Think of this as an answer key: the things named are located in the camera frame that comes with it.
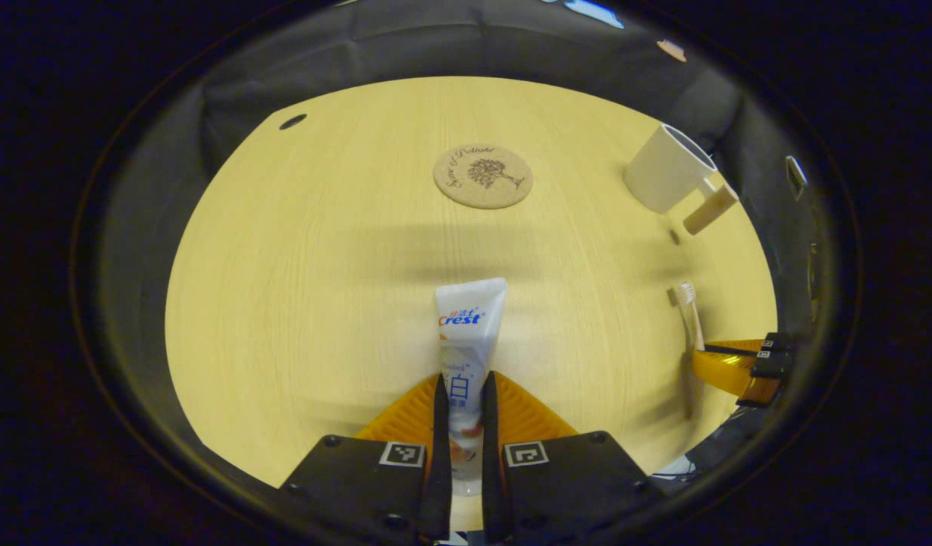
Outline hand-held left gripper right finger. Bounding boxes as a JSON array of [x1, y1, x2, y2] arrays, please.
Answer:
[[481, 370, 665, 544]]

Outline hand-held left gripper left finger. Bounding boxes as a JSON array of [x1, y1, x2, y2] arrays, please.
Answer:
[[278, 372, 453, 544]]

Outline white toothbrush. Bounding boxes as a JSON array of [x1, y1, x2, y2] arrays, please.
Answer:
[[669, 281, 707, 422]]

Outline white toothpaste tube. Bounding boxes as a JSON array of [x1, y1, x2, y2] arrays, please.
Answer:
[[434, 277, 509, 499]]

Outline white cup with wooden handle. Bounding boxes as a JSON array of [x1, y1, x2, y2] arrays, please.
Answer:
[[623, 123, 740, 236]]

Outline round cork coaster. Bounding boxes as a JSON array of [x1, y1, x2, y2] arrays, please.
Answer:
[[433, 145, 534, 210]]

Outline ceiling light panel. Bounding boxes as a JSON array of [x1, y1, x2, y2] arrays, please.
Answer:
[[563, 0, 626, 29]]

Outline black backdrop cloth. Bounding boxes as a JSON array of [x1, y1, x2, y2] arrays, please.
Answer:
[[94, 0, 823, 456]]

